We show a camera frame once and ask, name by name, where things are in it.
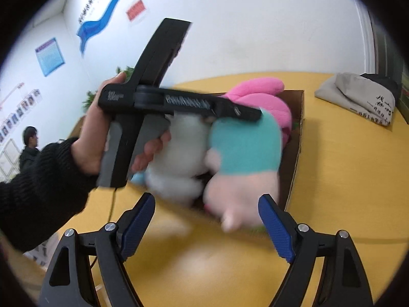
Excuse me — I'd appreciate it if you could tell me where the blue plush bear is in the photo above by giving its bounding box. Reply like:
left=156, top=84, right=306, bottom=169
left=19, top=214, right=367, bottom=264
left=130, top=171, right=146, bottom=186

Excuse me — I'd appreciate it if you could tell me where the white panda plush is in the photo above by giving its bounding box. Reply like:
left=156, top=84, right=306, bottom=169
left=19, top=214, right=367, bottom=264
left=145, top=114, right=210, bottom=206

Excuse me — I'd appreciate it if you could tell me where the teal pink plush doll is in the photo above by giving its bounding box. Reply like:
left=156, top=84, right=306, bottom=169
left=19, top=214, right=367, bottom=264
left=203, top=109, right=282, bottom=232

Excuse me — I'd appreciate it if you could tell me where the black sleeved left forearm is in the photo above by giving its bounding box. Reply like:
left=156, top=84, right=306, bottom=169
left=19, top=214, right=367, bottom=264
left=1, top=138, right=98, bottom=252

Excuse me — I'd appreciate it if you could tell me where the person's left hand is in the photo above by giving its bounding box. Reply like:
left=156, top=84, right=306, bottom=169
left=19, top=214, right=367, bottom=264
left=71, top=71, right=172, bottom=176

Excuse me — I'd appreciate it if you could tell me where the green potted plant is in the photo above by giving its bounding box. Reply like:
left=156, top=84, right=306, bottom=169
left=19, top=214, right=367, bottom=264
left=83, top=66, right=134, bottom=113

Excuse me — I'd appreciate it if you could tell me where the person in background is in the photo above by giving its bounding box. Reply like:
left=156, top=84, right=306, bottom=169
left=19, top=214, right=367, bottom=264
left=19, top=126, right=40, bottom=171

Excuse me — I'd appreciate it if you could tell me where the pink plush toy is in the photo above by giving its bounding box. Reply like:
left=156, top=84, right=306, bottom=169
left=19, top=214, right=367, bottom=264
left=223, top=77, right=292, bottom=148

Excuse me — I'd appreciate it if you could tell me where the brown cardboard box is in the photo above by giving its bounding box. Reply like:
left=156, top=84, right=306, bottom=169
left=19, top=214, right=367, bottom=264
left=191, top=89, right=305, bottom=231

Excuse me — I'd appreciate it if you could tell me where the grey folded cloth bag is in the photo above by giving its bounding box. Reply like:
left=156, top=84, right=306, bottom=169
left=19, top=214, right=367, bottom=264
left=315, top=73, right=401, bottom=127

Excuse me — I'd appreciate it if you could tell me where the red wall sign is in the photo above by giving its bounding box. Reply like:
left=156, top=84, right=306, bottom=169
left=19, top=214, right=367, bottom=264
left=126, top=0, right=148, bottom=22

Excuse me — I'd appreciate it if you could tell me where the blue wall poster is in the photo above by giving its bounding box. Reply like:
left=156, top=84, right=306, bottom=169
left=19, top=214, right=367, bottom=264
left=35, top=37, right=65, bottom=77

